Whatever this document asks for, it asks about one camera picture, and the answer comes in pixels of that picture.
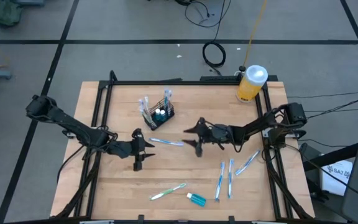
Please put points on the blue plastic bin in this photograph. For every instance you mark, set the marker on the blue plastic bin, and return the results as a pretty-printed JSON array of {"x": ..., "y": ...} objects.
[{"x": 28, "y": 2}]

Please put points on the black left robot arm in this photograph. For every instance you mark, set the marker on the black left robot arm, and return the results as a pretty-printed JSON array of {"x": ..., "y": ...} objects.
[{"x": 70, "y": 124}]

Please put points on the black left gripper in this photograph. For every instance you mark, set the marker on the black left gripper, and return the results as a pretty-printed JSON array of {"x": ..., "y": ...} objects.
[{"x": 126, "y": 148}]

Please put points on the yellow wipes canister white lid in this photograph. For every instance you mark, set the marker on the yellow wipes canister white lid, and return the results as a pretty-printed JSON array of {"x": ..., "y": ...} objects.
[{"x": 250, "y": 87}]

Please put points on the white printed paper sheet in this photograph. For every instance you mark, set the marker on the white printed paper sheet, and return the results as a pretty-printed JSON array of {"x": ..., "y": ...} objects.
[{"x": 337, "y": 180}]

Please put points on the black table frame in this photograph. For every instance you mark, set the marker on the black table frame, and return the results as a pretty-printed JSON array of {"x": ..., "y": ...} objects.
[{"x": 182, "y": 82}]

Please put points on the green bag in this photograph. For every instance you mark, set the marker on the green bag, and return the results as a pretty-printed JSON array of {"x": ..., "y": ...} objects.
[{"x": 3, "y": 12}]

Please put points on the green toothbrush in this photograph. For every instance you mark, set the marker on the green toothbrush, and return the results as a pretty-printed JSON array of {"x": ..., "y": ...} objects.
[
  {"x": 149, "y": 118},
  {"x": 166, "y": 192}
]

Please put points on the blue toothbrush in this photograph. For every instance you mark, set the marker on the blue toothbrush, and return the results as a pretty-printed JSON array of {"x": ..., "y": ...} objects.
[
  {"x": 247, "y": 162},
  {"x": 230, "y": 179},
  {"x": 167, "y": 95},
  {"x": 219, "y": 180},
  {"x": 166, "y": 142}
]

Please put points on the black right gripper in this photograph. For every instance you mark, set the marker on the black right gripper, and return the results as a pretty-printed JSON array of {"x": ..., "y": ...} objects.
[{"x": 216, "y": 135}]

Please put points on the purple toothbrush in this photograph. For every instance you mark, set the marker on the purple toothbrush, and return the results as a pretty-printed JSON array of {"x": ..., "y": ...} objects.
[{"x": 141, "y": 104}]

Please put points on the black metal beam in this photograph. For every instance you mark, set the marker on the black metal beam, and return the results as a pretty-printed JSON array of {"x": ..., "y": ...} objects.
[{"x": 337, "y": 155}]

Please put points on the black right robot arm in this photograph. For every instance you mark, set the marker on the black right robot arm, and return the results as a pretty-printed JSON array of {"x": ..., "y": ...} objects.
[{"x": 253, "y": 129}]

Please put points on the blue mouthwash bottle white cap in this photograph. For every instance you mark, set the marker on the blue mouthwash bottle white cap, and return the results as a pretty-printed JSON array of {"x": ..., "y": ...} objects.
[
  {"x": 163, "y": 115},
  {"x": 157, "y": 114},
  {"x": 198, "y": 200}
]

